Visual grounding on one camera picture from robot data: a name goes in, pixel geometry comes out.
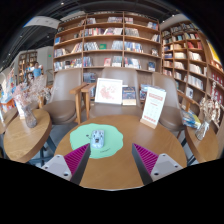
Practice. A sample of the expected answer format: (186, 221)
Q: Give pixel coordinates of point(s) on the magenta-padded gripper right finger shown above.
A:
(148, 159)

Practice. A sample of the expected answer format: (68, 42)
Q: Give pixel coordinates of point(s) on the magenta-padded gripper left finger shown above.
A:
(76, 158)

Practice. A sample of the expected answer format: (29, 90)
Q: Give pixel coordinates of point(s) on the transparent light blue computer mouse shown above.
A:
(97, 138)

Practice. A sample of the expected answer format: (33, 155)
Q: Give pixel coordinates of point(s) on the mint green wavy mouse pad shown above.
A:
(113, 140)

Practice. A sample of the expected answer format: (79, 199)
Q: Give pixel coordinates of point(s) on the brown padded wooden armchair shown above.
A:
(60, 113)
(171, 116)
(115, 73)

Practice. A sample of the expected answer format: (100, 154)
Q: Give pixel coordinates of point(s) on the round wooden side table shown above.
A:
(203, 148)
(26, 140)

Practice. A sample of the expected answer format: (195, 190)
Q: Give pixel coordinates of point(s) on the white sign on wooden base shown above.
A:
(153, 106)

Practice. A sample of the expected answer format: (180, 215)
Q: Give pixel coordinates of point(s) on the stack of colourful magazines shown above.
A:
(190, 119)

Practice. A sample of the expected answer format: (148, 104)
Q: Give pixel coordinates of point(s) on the glass vase with dried flowers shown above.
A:
(202, 130)
(30, 120)

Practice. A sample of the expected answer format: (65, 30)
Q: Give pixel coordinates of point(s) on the dark blue book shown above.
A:
(129, 95)

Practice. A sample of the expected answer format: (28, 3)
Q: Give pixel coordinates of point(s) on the white framed floral picture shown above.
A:
(108, 90)

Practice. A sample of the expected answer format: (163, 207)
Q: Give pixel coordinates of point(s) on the person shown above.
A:
(37, 70)

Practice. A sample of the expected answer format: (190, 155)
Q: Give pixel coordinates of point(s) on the curved wooden bookshelf unit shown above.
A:
(193, 63)

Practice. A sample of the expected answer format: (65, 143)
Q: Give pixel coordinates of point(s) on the small distant wooden bookshelf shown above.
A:
(26, 61)

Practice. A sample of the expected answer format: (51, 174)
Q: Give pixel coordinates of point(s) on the tall wooden bookshelf unit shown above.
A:
(106, 43)

